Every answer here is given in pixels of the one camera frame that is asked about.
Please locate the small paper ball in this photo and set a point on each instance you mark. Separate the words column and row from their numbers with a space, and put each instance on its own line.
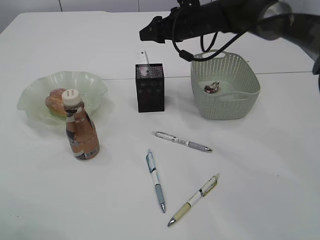
column 212, row 88

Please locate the translucent green ruffled plate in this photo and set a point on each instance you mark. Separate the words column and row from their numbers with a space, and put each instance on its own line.
column 32, row 99

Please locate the sugared bread roll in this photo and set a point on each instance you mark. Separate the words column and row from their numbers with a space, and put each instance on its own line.
column 54, row 102

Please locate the white pen grey grip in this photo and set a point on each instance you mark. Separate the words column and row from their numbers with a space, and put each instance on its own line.
column 181, row 141

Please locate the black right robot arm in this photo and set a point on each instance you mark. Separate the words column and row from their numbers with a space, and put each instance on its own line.
column 267, row 19

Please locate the brown coffee drink bottle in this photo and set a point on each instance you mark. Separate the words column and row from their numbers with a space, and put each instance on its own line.
column 80, row 129

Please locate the blue white pen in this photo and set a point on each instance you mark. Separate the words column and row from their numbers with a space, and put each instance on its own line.
column 156, row 180

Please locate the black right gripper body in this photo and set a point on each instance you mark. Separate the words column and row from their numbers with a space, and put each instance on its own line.
column 189, row 20

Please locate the black mesh pen holder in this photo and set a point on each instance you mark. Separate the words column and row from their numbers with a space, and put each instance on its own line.
column 150, row 87

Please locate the pale green plastic basket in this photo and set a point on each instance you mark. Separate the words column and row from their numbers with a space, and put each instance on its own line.
column 238, row 91

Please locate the clear plastic ruler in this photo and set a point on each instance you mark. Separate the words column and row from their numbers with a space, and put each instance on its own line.
column 143, row 57

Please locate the white cream pen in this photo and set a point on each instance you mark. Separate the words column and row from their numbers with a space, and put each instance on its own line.
column 202, row 192

